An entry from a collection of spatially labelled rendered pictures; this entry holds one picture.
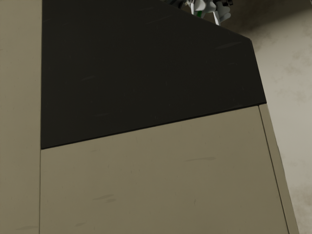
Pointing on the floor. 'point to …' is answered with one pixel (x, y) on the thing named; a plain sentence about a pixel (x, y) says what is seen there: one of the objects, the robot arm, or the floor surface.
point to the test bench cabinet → (171, 180)
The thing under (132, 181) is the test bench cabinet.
